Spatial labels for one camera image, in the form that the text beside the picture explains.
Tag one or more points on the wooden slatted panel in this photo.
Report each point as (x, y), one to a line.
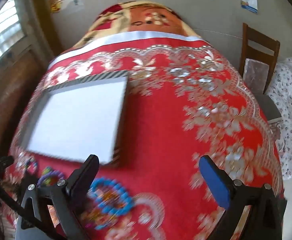
(8, 97)

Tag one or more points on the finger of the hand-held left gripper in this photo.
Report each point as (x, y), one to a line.
(3, 161)

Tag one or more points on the window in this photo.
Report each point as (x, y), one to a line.
(1, 35)

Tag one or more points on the red gold wall ornament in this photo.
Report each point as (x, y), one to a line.
(55, 3)

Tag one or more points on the wall hook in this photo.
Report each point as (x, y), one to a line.
(76, 1)

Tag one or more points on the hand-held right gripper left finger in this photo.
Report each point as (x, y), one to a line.
(84, 177)

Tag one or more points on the white floral cloth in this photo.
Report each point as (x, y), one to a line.
(290, 110)

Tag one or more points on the red floral tablecloth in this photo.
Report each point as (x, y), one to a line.
(175, 130)

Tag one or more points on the wooden chair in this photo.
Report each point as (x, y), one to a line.
(260, 42)

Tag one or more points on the white tray with striped rim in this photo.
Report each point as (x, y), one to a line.
(78, 115)

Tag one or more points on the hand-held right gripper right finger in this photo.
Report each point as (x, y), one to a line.
(217, 182)

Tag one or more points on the orange patterned blanket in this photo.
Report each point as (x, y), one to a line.
(146, 17)

